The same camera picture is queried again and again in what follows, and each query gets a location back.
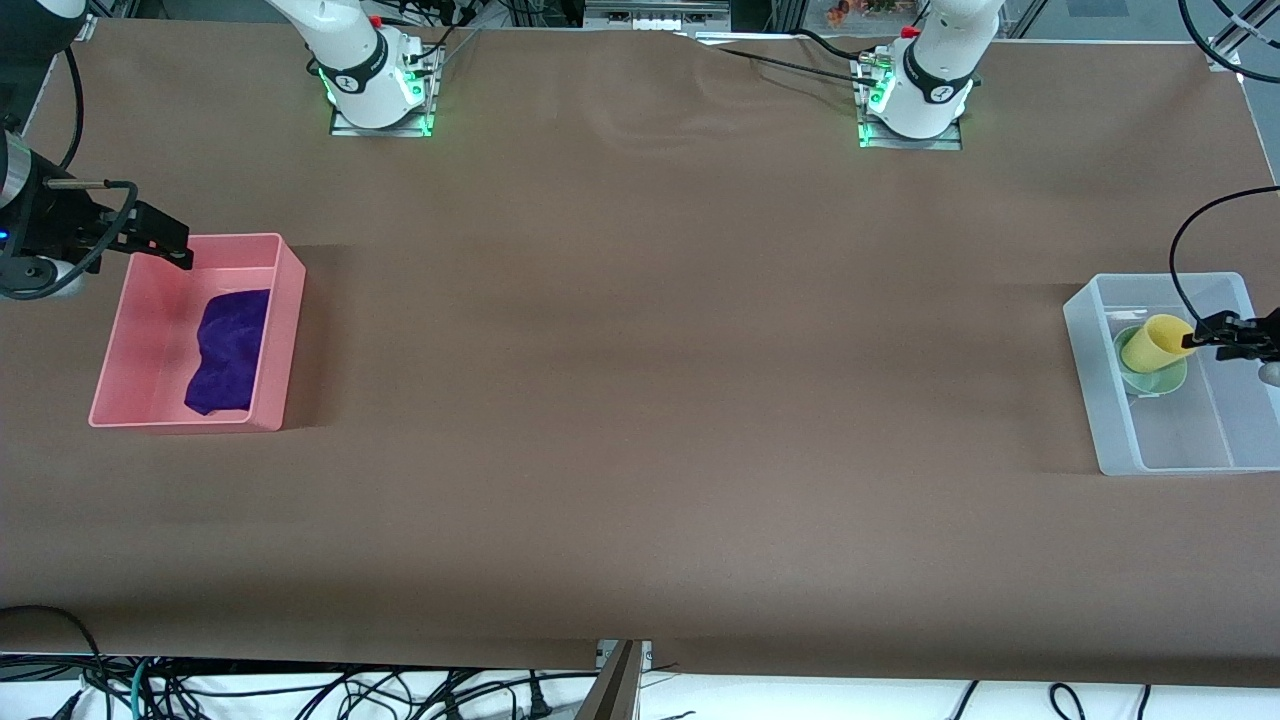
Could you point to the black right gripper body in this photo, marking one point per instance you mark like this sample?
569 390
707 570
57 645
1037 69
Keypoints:
55 224

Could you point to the wrinkled table cover sheet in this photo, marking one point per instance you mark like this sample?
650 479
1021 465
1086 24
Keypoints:
640 400

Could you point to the orange background items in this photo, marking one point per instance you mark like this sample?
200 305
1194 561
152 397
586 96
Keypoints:
840 12

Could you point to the green bowl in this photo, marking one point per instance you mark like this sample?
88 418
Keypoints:
1160 385

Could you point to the purple cloth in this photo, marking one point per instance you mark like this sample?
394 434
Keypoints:
230 350

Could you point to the clear plastic bin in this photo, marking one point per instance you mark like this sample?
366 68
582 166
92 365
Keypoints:
1180 440

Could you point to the aluminium frame corner bracket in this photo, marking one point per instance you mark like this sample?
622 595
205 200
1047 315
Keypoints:
1222 52
80 27

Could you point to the metal table bracket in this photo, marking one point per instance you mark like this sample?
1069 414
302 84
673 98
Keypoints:
620 690

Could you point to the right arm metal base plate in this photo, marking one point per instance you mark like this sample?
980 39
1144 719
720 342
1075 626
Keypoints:
400 129

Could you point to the yellow cup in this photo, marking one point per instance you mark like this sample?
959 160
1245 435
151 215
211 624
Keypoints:
1155 342

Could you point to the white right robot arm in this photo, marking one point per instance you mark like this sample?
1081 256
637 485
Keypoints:
360 70

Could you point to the pink plastic bin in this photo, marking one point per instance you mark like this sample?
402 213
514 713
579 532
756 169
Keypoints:
150 340

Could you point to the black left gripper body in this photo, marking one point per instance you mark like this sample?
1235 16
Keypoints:
1262 336

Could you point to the white power strip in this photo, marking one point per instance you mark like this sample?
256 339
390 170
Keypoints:
650 18

